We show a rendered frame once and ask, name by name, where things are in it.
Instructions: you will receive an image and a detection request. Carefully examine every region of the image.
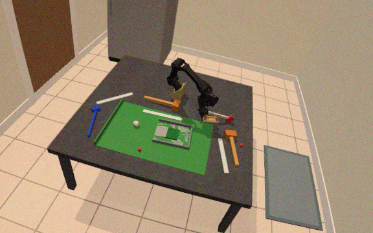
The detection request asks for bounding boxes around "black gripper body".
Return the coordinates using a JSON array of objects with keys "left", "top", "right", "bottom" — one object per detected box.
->
[{"left": 198, "top": 96, "right": 209, "bottom": 115}]

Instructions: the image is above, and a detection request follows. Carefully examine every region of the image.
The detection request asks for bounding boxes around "orange mallet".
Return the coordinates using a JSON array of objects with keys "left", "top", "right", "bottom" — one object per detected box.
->
[
  {"left": 144, "top": 95, "right": 181, "bottom": 112},
  {"left": 224, "top": 130, "right": 239, "bottom": 167}
]

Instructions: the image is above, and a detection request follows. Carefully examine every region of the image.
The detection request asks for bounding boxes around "blue putter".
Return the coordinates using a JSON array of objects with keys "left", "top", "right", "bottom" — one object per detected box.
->
[{"left": 87, "top": 105, "right": 100, "bottom": 137}]

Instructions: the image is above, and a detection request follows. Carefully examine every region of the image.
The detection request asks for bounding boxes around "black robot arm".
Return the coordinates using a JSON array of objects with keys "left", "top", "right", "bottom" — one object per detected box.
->
[{"left": 167, "top": 58, "right": 219, "bottom": 107}]

